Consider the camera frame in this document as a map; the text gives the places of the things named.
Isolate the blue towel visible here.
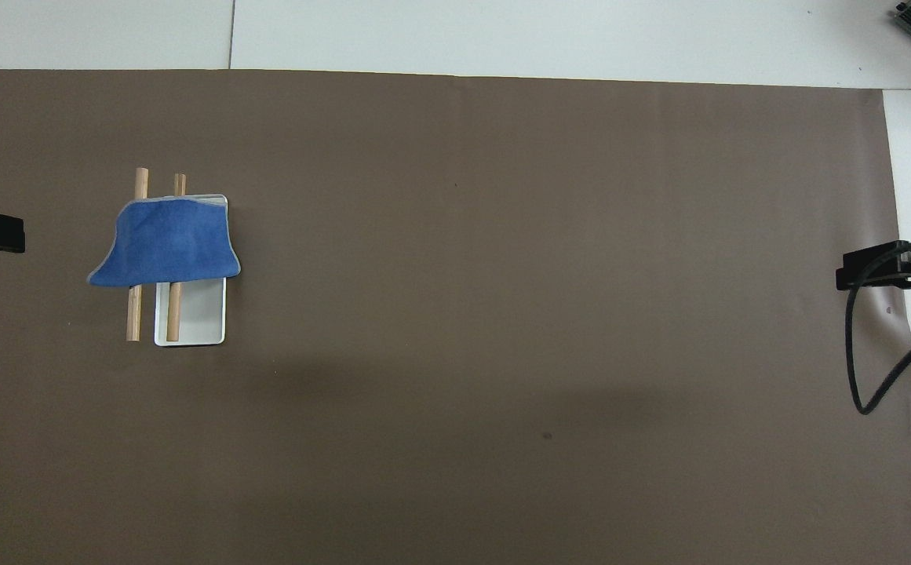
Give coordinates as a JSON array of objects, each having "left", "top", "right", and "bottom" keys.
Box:
[{"left": 86, "top": 195, "right": 242, "bottom": 288}]

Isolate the wooden rod rack white base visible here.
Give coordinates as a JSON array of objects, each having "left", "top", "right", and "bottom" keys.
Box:
[{"left": 126, "top": 167, "right": 229, "bottom": 347}]

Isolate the black cable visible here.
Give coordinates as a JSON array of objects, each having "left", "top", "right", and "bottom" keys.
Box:
[{"left": 846, "top": 237, "right": 911, "bottom": 416}]

